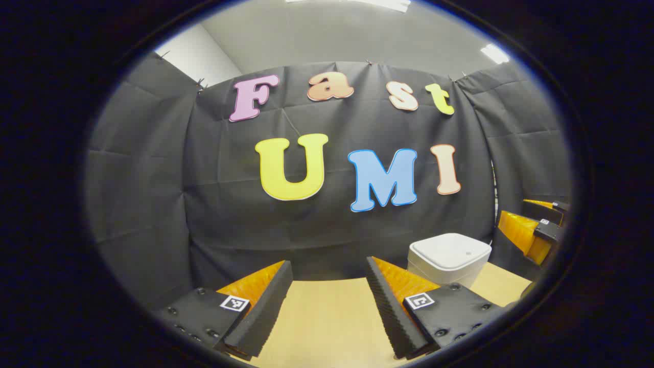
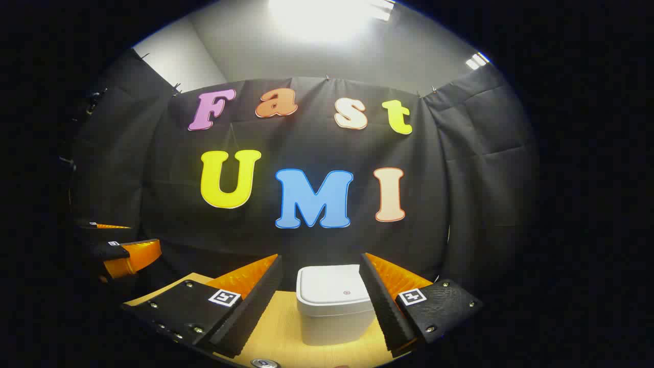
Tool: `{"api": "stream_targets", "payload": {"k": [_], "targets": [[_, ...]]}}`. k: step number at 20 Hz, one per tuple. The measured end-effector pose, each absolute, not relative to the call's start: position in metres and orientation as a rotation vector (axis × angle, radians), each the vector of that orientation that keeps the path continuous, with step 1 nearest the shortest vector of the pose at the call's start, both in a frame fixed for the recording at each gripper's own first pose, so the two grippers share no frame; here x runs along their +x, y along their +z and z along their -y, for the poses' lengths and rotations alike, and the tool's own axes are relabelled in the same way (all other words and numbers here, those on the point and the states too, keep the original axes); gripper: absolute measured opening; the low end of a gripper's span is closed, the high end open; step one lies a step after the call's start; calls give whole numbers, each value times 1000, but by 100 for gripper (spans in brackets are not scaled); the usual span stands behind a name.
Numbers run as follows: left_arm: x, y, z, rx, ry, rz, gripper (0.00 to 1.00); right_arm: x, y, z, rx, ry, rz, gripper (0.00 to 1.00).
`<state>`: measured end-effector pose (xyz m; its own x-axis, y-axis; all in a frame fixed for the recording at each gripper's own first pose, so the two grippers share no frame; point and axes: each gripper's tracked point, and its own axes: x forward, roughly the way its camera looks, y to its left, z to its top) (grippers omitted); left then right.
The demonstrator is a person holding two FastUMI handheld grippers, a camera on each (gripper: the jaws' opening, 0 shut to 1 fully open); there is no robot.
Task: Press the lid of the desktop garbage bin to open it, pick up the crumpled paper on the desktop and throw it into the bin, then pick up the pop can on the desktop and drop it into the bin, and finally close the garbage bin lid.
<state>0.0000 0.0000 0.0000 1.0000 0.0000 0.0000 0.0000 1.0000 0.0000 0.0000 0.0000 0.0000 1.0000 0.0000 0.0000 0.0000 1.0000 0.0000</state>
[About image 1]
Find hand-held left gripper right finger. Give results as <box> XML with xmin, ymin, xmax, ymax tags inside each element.
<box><xmin>365</xmin><ymin>256</ymin><xmax>511</xmax><ymax>360</ymax></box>

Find ceiling light panel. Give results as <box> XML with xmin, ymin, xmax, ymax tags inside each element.
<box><xmin>480</xmin><ymin>43</ymin><xmax>510</xmax><ymax>65</ymax></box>

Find wooden desktop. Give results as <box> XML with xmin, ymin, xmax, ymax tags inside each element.
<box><xmin>250</xmin><ymin>262</ymin><xmax>534</xmax><ymax>368</ymax></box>

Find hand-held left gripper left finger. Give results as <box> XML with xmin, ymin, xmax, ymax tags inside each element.
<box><xmin>153</xmin><ymin>260</ymin><xmax>295</xmax><ymax>361</ymax></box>

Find black backdrop cloth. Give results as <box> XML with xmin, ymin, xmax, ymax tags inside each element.
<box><xmin>84</xmin><ymin>51</ymin><xmax>572</xmax><ymax>310</ymax></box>

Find white desktop garbage bin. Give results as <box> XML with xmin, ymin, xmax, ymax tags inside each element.
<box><xmin>407</xmin><ymin>233</ymin><xmax>493</xmax><ymax>288</ymax></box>

